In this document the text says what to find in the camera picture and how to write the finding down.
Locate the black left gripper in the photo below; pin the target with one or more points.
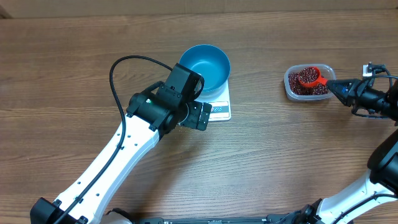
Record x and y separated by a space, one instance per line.
194 122

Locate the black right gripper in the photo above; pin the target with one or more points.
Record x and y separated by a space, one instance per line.
347 99

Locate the red scoop blue handle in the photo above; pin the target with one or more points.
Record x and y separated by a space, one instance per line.
310 77

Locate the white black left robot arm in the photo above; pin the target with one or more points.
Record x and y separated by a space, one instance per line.
151 115

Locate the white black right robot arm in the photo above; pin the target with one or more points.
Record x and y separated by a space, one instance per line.
378 185

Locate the white digital kitchen scale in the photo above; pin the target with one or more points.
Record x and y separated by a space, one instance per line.
220 102

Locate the teal plastic bowl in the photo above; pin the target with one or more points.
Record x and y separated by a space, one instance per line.
211 63

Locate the clear plastic container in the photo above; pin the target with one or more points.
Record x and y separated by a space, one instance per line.
325 70

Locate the red adzuki beans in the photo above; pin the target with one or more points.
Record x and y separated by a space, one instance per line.
298 89

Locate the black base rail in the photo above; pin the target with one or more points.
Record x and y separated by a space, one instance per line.
224 220

